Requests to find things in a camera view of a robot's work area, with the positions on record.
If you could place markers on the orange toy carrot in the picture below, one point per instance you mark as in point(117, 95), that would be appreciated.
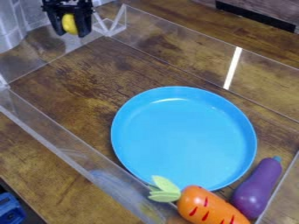
point(198, 205)

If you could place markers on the blue object at corner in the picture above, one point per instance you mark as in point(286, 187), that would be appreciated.
point(11, 210)

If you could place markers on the blue round tray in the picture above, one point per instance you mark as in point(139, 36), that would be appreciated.
point(186, 134)

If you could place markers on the yellow toy lemon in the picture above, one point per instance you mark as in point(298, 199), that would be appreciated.
point(69, 24)

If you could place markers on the clear acrylic enclosure wall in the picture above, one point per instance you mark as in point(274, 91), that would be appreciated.
point(65, 85)

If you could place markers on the purple toy eggplant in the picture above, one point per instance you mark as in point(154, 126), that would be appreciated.
point(253, 194)

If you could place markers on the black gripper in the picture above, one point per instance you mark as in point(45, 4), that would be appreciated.
point(78, 7)

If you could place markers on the white curtain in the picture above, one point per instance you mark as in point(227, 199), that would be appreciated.
point(23, 16)

